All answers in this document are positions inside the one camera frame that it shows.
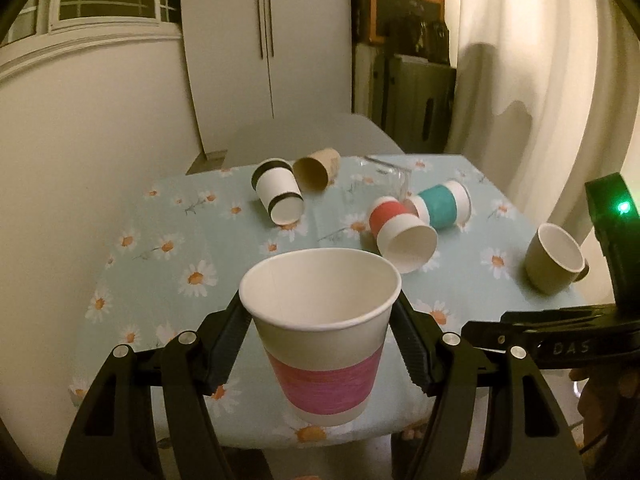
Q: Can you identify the white wardrobe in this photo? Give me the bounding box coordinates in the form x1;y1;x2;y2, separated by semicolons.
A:
179;0;357;161

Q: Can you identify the daisy print blue tablecloth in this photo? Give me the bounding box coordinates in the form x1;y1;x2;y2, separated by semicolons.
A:
70;152;592;448

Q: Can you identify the white curtain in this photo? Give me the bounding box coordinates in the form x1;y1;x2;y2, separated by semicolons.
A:
440;0;640;313

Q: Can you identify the black bag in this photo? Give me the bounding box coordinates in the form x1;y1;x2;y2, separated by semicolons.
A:
389;12;452;67

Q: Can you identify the dark suitcase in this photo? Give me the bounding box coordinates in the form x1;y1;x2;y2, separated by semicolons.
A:
370;51;457;154

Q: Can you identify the teal band white paper cup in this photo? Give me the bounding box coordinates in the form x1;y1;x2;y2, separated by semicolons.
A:
409;180;472;231

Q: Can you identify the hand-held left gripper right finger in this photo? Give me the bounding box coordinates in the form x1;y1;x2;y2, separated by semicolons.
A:
389;294;587;480

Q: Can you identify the black band white paper cup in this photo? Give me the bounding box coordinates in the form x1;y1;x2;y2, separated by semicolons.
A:
251;158;306;226

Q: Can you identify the grey chair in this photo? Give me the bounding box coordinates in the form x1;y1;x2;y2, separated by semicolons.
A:
220;112;407;167

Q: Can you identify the olive ceramic mug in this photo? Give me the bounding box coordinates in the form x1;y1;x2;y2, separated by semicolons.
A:
524;223;591;296

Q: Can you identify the person's right hand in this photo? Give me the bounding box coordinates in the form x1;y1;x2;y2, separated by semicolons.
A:
569;366;640;453

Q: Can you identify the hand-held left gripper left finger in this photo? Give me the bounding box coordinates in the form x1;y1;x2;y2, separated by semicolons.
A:
57;294;252;480

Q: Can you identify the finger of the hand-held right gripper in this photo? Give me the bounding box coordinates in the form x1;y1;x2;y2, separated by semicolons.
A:
460;304;621;351

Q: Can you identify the red band white paper cup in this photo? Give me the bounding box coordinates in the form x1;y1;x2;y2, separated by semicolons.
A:
369;196;439;274

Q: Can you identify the brown paper cup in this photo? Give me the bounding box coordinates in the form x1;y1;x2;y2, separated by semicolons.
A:
292;147;342;192

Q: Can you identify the clear glass cup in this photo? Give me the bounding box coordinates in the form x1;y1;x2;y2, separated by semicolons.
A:
344;155;413;208

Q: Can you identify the pink band white paper cup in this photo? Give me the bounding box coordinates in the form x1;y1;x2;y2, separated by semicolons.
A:
238;248;402;427

